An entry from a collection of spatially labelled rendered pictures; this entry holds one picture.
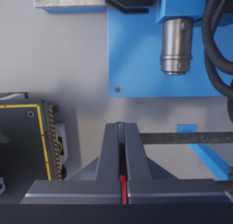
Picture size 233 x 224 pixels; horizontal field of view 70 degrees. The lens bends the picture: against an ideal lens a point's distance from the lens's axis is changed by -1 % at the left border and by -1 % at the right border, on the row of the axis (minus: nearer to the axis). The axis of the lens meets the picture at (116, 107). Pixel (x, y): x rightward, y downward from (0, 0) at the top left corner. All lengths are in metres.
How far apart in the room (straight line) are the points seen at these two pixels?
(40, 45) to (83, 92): 0.40
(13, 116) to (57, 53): 0.48
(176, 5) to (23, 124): 0.85
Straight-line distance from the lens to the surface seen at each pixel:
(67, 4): 1.06
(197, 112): 1.31
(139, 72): 1.03
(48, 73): 1.22
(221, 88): 0.38
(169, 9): 0.63
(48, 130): 0.95
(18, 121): 1.00
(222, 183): 0.24
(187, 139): 0.19
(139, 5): 0.64
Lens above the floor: 1.14
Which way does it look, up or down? 76 degrees down
